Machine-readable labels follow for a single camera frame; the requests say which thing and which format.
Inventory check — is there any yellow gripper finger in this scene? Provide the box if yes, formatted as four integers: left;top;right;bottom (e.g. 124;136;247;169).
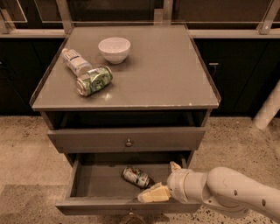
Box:
170;161;181;172
137;182;171;203

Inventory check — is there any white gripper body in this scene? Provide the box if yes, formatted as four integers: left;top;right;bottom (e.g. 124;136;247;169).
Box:
167;169;191;203

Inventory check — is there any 7up soda can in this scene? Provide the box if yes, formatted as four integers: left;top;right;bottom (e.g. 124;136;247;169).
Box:
122;166;153;189

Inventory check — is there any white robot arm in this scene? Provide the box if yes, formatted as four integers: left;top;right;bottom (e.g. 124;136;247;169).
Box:
137;162;280;223

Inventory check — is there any grey top drawer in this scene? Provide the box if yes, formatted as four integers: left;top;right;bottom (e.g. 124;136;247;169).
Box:
47;127;206;153

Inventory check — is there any round metal drawer knob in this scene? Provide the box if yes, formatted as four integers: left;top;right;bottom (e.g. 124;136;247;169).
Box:
125;139;133;147

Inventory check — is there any open grey middle drawer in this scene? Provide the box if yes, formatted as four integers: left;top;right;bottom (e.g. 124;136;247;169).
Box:
56;151;200;215

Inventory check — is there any grey drawer cabinet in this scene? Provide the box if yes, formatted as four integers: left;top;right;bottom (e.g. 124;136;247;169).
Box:
29;24;221;216

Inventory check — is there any green soda can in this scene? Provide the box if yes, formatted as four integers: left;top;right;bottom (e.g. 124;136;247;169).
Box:
76;66;113;96

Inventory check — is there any white ceramic bowl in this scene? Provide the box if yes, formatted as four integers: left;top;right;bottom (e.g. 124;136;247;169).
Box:
98;37;131;64

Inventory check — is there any clear plastic water bottle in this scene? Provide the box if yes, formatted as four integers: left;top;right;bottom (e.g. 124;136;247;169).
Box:
62;48;92;76

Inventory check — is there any metal middle drawer handle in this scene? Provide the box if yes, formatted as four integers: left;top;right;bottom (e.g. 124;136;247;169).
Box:
125;209;145;224

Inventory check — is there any white cylindrical post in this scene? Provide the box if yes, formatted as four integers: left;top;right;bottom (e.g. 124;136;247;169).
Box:
253;81;280;130

